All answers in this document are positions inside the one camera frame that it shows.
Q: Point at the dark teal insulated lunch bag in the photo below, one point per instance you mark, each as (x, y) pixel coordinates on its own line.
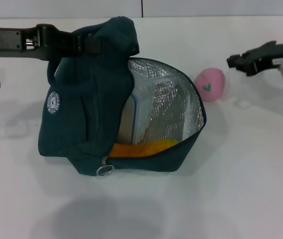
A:
(81, 112)

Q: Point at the yellow toy banana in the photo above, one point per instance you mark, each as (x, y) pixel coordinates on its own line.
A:
(131, 150)

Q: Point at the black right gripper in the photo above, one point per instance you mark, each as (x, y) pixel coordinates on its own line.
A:
(278, 53)

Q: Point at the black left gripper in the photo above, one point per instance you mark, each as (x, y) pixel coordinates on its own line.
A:
(7, 41)

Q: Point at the clear lunch box blue rim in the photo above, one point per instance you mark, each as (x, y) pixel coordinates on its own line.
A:
(141, 117)

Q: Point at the pink toy peach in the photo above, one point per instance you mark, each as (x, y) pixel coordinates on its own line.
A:
(211, 82)

